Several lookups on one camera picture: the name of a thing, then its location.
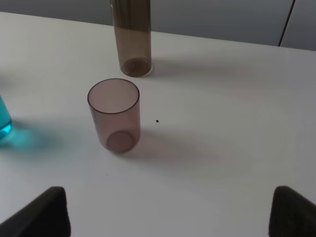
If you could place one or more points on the brown translucent water bottle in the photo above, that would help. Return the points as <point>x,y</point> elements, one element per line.
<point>132,27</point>

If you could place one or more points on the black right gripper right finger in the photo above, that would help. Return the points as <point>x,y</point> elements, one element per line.
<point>292,215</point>

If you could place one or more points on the pink translucent cup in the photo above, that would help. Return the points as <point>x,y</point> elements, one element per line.
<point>115,109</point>

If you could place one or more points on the teal translucent cup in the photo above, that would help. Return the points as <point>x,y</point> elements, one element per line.
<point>5,120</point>

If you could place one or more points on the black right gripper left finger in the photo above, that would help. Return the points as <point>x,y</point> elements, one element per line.
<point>45,216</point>

